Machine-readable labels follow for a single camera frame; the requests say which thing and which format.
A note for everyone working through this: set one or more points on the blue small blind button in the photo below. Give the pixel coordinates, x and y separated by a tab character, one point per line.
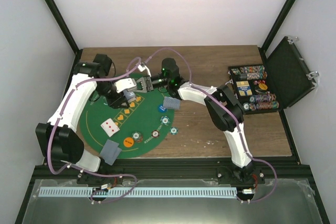
161	109

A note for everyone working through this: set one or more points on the face-up diamonds playing card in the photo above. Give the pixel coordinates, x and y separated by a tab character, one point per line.
109	127

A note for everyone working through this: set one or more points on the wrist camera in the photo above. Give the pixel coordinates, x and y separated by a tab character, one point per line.
143	67
125	84

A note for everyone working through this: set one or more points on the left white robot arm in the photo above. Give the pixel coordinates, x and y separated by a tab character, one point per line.
58	139

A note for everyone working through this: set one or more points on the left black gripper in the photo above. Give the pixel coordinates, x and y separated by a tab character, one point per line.
114	103

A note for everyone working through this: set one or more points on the blue checkered playing card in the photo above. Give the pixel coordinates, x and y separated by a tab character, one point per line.
113	157

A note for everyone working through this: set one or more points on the black poker case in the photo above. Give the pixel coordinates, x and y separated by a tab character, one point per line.
279	82

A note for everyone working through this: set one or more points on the orange big blind button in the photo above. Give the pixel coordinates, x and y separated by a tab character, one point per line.
128	142

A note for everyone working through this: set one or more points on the light blue slotted strip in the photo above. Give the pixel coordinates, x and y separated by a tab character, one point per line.
141	192

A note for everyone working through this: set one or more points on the blue playing card deck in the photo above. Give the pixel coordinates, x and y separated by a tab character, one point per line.
130	96

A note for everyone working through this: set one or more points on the green round poker mat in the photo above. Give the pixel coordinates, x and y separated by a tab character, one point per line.
142	116

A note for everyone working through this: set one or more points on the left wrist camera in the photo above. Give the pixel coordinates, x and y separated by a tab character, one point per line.
125	84

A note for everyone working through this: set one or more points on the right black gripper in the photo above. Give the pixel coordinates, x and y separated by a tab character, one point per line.
146	84

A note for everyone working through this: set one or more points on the single teal poker chip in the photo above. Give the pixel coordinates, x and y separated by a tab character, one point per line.
173	130

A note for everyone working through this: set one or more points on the red poker chip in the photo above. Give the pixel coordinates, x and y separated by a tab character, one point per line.
155	133

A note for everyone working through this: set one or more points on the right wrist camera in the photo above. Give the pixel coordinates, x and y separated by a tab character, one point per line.
143	67

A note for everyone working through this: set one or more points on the poker chip stack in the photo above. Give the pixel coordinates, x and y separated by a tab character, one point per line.
165	120
137	136

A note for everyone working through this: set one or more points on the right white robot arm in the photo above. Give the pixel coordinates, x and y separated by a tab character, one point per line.
226	112

